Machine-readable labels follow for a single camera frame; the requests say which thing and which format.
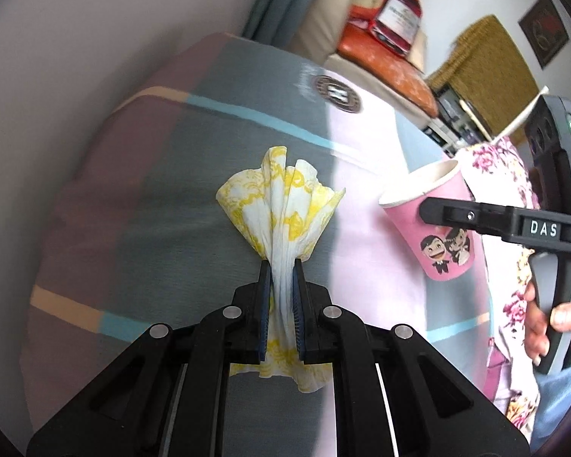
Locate pink floral blanket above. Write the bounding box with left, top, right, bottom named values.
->
left=454, top=136, right=543, bottom=434

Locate yellow patterned paper napkin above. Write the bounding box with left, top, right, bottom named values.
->
left=216, top=145, right=347, bottom=395

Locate pink cartoon paper cup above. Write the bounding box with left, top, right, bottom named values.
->
left=378, top=158, right=477, bottom=279

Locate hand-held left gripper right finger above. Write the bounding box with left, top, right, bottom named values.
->
left=292, top=258, right=531, bottom=457

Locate white pole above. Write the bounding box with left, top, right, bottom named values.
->
left=490, top=86, right=550, bottom=146

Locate orange seat cushion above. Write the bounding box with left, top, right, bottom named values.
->
left=338, top=21, right=439, bottom=117

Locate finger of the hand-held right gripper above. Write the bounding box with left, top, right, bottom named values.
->
left=419, top=196, right=522, bottom=241

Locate grey blue curtain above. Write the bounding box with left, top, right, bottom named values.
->
left=242, top=0, right=334, bottom=46

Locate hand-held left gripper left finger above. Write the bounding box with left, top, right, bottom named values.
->
left=26, top=262, right=273, bottom=457

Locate person's right hand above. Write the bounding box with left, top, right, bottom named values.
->
left=523, top=276, right=571, bottom=368

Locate black electronic device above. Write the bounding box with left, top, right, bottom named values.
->
left=433, top=83, right=486, bottom=146

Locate mustard patterned cloth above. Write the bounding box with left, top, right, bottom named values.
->
left=428, top=14, right=541, bottom=139

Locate cream sofa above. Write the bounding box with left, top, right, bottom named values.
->
left=290, top=0, right=439, bottom=120

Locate red gift bag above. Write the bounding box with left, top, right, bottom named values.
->
left=368, top=0, right=424, bottom=55

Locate dark framed picture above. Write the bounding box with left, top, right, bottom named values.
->
left=518, top=0, right=569, bottom=70

